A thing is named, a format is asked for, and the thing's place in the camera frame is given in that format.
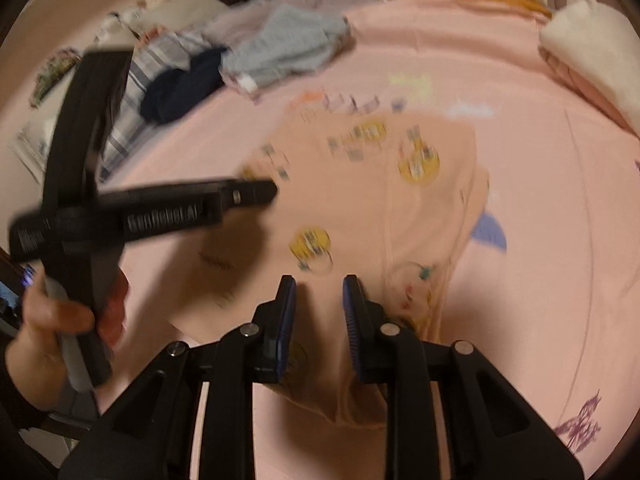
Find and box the dark navy garment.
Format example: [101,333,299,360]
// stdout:
[139,44,228,125]

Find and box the colourful floral cloth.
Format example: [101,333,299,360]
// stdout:
[28,48,82,110]

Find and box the light blue folded garment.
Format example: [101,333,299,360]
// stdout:
[220,4,350,96]

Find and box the pink printed bed sheet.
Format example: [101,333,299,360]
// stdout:
[98,0,639,479]

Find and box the grey pillow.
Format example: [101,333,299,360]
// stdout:
[127,0,228,36]

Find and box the plaid grey shirt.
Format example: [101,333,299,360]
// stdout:
[100,32,225,182]

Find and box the cream folded blanket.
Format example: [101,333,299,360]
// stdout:
[539,0,639,134]

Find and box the person's left hand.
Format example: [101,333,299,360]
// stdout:
[4,266,130,411]

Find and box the pink cartoon print garment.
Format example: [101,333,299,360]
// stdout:
[174,112,489,427]

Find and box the black and white plush toy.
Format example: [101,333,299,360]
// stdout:
[94,14,137,47]

